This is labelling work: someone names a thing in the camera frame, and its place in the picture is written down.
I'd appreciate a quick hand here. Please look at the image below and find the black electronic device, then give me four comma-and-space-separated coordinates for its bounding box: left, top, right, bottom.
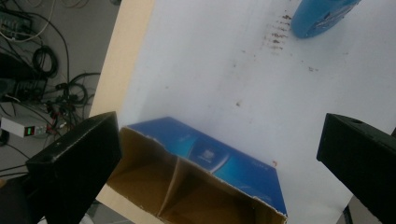
0, 52, 49, 103

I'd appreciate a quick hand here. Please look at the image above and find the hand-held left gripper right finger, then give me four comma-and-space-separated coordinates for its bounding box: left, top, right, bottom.
316, 113, 396, 224

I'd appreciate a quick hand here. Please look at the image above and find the tangle of black cables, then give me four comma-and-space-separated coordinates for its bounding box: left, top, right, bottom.
0, 8, 102, 178

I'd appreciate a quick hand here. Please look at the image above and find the white power meter box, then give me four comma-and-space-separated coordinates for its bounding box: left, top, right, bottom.
0, 116, 49, 139

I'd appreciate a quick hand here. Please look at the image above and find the blue plastic bottle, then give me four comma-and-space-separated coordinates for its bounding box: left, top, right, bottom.
290, 0, 362, 39

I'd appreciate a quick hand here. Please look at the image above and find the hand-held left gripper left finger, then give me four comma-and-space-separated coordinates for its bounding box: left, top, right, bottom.
25, 111, 122, 224

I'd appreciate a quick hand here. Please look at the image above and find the white cable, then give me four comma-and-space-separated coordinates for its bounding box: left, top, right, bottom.
0, 0, 57, 44

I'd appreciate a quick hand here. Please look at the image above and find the blue cardboard box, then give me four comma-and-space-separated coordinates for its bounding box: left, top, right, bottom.
106, 116, 289, 224

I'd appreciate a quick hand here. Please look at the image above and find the white paper table cover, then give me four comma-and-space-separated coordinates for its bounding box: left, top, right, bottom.
117, 0, 396, 224

